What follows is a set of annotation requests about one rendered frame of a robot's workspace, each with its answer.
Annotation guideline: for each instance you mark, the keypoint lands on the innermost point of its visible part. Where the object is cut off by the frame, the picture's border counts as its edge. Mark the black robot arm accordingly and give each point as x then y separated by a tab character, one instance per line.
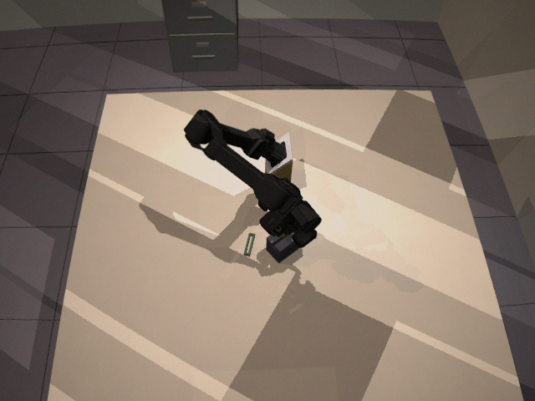
271	191

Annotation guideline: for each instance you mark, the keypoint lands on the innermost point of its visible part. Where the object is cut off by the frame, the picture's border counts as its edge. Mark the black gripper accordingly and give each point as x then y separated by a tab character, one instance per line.
300	238

